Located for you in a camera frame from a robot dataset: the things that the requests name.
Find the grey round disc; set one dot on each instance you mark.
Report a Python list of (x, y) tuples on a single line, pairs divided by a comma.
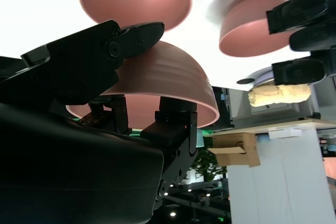
[(263, 77)]

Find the brown cardboard box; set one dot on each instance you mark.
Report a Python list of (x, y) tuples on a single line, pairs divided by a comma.
[(233, 150)]

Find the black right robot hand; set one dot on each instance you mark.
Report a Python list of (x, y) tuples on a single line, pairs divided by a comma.
[(65, 169)]

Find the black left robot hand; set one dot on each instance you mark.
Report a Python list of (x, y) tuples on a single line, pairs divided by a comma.
[(317, 37)]

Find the black table grommet hole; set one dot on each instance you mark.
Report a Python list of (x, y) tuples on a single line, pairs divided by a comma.
[(245, 81)]

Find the white pillar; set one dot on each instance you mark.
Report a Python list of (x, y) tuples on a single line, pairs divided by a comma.
[(278, 187)]

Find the green potted plant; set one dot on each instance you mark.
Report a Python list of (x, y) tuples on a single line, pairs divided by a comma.
[(207, 166)]

